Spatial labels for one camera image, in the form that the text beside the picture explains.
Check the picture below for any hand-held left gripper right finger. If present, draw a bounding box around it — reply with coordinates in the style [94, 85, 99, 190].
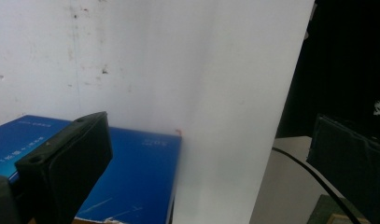
[306, 113, 380, 224]

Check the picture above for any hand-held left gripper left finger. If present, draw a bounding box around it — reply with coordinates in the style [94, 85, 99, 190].
[14, 111, 114, 224]

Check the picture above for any blue cardboard box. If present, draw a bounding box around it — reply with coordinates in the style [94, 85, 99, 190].
[0, 115, 182, 224]

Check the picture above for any green object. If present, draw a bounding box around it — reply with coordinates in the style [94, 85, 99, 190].
[307, 194, 371, 224]

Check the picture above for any black cable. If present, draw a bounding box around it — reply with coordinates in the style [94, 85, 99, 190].
[271, 146, 363, 224]

